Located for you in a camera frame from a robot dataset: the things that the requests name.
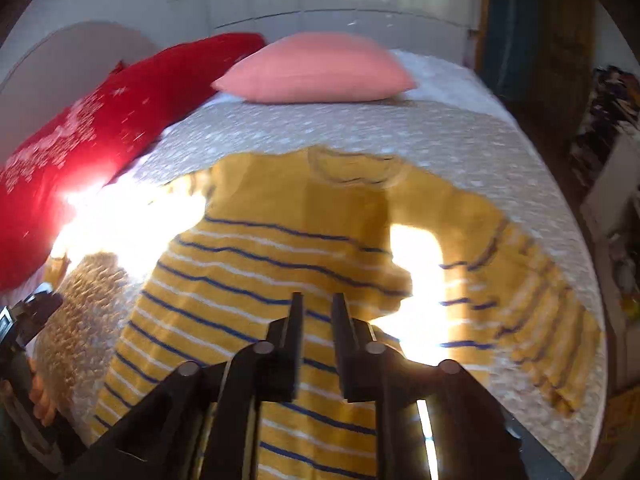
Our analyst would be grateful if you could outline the yellow striped knit sweater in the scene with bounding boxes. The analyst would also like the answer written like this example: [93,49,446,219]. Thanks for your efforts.
[90,146,601,479]

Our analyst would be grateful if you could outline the person left hand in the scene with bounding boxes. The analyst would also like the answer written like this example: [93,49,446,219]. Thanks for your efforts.
[1,358,56,427]

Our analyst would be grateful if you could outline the beige dotted quilt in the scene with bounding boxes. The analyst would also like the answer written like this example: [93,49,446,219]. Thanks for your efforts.
[36,101,606,479]

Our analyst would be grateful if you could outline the folded yellow knit garment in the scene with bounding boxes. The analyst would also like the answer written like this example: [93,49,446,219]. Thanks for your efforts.
[43,254,70,289]

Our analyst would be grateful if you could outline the red embroidered pillow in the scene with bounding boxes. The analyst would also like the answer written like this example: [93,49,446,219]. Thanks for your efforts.
[1,32,266,290]

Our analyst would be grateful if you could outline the white bed headboard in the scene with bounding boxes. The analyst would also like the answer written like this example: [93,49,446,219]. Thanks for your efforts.
[0,21,160,160]

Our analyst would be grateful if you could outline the cluttered white shelf unit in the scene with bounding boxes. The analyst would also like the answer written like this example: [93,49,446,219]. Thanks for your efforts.
[570,65,639,390]

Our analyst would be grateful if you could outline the dark wooden door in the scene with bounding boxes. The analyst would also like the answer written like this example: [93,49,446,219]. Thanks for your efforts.
[480,0,596,171]

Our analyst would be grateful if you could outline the pink small pillow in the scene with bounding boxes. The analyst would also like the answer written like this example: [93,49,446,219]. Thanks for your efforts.
[212,32,416,104]

